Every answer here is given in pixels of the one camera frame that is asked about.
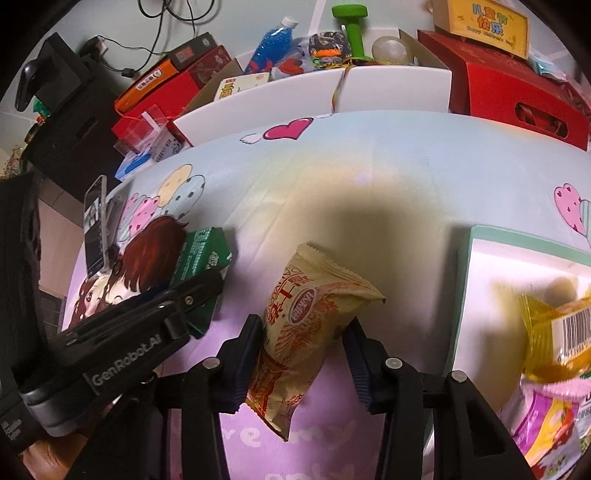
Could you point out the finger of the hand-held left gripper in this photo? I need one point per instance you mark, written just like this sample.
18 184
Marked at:
194 288

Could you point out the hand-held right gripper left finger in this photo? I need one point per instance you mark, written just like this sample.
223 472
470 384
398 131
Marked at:
240 369

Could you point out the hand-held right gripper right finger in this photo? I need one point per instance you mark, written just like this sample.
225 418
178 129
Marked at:
362 369

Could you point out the green snack packet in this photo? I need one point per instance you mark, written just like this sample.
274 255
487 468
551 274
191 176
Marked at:
203 249

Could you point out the cream-orange snack packet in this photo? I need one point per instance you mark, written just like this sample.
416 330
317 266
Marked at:
304 314

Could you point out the teal shallow box tray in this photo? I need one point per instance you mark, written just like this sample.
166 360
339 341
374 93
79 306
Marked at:
485 300

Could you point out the yellow snack packet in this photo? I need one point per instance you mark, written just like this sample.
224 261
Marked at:
540 332

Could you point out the pink snack packet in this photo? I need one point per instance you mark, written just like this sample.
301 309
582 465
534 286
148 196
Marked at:
540 415

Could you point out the smartphone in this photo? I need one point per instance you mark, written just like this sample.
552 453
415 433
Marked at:
95 226

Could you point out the blue-white small box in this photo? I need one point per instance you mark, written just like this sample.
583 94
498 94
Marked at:
134 167

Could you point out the dark cabinet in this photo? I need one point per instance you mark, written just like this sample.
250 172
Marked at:
69 143

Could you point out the clear acrylic box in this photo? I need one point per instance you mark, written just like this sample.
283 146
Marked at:
141 131

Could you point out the red flat box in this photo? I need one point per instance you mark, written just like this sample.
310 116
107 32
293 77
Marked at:
184 92

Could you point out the small yellow-white box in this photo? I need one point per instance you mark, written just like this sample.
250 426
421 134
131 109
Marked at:
242 86

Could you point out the grey webcam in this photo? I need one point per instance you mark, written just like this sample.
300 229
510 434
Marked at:
27 87

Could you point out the orange flat box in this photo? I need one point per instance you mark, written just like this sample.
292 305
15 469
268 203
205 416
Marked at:
161 71

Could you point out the black upright box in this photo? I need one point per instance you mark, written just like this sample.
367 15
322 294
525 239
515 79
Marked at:
60 69

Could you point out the blue plastic bottle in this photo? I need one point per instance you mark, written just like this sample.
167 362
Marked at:
270 46

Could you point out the white cardboard box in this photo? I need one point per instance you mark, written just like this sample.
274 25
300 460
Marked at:
392 90

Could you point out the green dumbbell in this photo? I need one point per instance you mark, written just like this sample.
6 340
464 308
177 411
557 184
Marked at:
355 32

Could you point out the red gift box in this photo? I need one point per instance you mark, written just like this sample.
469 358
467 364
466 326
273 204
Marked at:
498 92

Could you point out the clear round container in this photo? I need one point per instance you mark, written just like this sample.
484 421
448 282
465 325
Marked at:
391 50

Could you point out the blue tissue packet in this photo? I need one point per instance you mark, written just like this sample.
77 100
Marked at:
547 64

